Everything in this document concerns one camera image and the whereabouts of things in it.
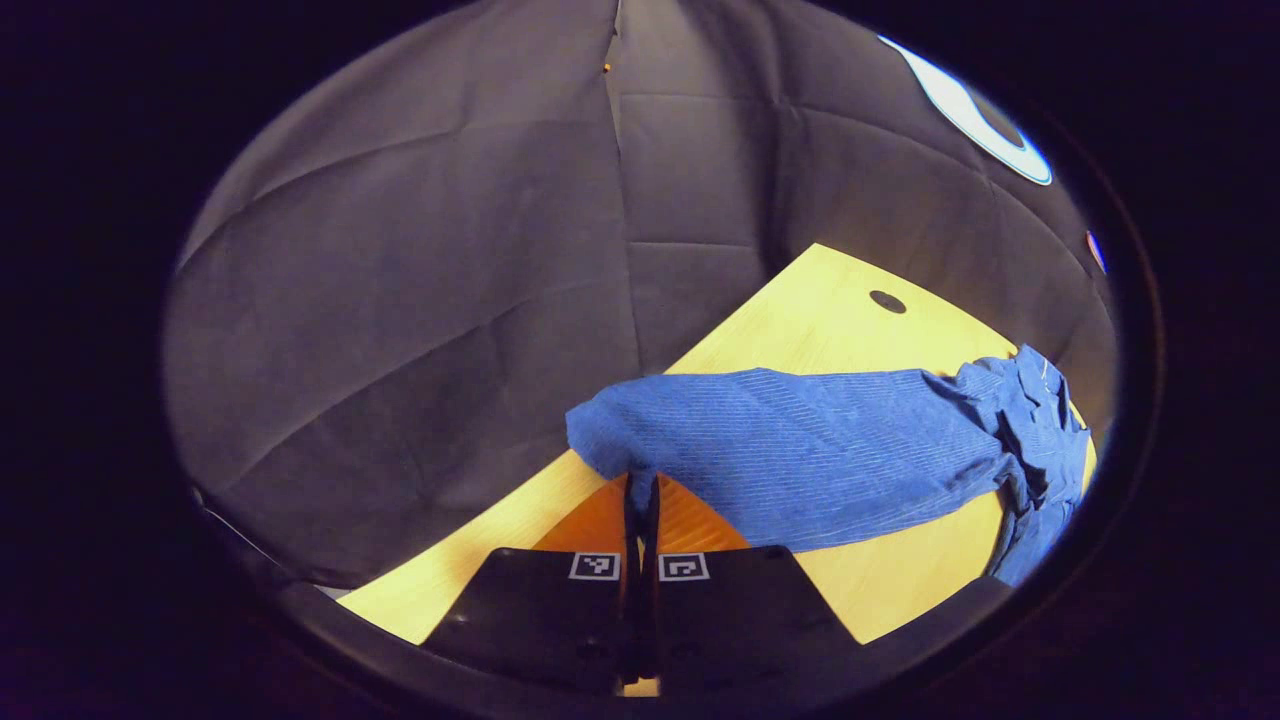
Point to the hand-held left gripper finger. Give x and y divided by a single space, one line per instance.
631 600
650 610

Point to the blue button-up jacket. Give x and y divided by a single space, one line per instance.
800 450

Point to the black backdrop cloth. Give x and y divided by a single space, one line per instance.
400 300

